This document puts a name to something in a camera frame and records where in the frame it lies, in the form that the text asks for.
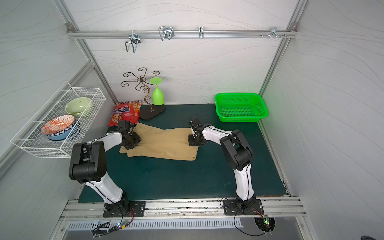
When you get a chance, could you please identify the tan long pants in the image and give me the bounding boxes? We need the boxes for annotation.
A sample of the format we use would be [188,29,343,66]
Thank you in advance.
[120,123,198,161]

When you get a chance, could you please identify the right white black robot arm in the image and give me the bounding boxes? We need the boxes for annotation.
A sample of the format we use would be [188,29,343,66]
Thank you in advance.
[188,118,256,211]

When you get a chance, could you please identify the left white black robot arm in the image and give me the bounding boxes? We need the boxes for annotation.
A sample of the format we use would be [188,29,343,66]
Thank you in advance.
[69,121,141,216]

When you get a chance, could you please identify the red snack bag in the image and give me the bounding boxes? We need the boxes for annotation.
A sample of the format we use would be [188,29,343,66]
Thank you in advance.
[108,101,142,127]

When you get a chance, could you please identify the dark metal scroll stand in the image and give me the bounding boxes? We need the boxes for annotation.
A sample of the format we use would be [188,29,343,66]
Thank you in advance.
[120,67,166,121]

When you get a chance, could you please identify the dark green table mat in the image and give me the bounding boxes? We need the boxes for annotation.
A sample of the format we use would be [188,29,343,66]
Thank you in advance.
[106,104,286,200]

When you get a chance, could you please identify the green plastic basket tray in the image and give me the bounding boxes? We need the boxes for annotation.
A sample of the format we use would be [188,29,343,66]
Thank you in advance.
[215,93,269,123]

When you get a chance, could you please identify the green plastic goblet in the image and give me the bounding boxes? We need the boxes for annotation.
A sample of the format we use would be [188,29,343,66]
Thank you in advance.
[150,77,165,106]

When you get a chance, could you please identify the light green ceramic bowl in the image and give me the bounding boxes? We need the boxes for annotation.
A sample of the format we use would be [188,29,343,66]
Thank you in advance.
[65,97,94,119]

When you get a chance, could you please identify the orange blue patterned bowl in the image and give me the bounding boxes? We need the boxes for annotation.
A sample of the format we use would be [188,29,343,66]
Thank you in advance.
[41,115,77,141]

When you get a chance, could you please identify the white vent grille strip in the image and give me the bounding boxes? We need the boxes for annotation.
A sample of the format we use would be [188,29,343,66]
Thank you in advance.
[67,218,244,231]

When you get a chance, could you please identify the double prong metal hook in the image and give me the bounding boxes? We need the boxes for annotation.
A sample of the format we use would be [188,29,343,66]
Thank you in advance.
[125,32,141,53]

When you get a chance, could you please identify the metal clip hook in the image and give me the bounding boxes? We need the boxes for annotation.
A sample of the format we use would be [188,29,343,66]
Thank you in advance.
[158,27,175,42]

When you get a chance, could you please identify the right end metal hook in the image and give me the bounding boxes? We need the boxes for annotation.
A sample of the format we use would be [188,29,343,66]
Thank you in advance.
[260,27,287,39]

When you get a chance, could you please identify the left black mount plate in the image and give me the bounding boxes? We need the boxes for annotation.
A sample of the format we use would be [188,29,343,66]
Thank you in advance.
[103,201,146,218]

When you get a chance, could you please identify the black mount plate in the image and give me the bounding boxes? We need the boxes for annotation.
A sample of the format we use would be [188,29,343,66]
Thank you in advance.
[221,199,265,216]
[103,201,146,218]

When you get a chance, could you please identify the white wire wall basket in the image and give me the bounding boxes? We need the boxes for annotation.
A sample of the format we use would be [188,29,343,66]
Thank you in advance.
[11,82,106,159]

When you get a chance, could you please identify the right black mount plate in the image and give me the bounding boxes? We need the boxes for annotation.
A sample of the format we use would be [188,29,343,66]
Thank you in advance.
[221,199,265,216]

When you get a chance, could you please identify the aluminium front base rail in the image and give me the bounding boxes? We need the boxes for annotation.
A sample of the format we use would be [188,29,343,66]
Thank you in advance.
[60,197,307,221]

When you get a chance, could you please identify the left cable bundle with board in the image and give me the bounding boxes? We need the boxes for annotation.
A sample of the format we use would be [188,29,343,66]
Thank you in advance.
[91,206,135,238]

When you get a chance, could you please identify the right black cable with board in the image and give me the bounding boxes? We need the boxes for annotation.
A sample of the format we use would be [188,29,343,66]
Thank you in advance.
[232,209,276,237]

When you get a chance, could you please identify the small metal bracket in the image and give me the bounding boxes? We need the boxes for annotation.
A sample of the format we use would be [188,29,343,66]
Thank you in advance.
[198,27,204,39]

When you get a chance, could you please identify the aluminium top rail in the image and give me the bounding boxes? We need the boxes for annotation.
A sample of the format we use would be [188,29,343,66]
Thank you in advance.
[67,29,299,40]

